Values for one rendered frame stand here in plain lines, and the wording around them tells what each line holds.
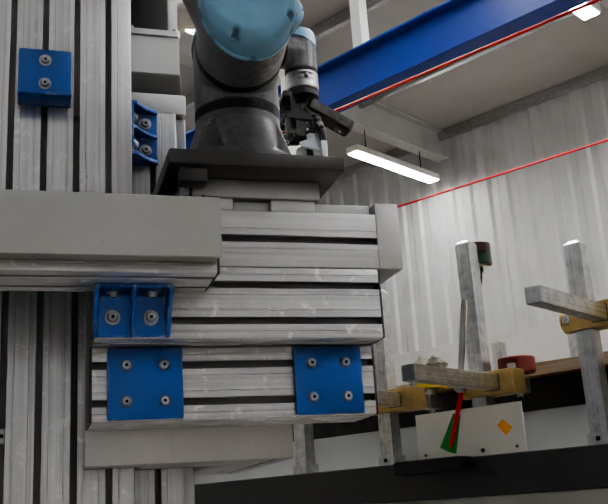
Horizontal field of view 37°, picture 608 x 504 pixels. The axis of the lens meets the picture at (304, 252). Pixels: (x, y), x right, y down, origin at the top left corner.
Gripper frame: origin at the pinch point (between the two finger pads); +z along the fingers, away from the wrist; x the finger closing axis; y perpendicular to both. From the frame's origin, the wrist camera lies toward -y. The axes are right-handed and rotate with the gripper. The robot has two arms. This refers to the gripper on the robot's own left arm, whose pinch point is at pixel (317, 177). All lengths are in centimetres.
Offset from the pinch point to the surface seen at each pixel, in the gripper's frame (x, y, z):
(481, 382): 13, -27, 48
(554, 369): 3, -51, 44
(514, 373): 12, -35, 46
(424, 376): 24, -10, 48
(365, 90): -319, -142, -188
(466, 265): 5.3, -31.0, 21.0
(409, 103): -691, -343, -368
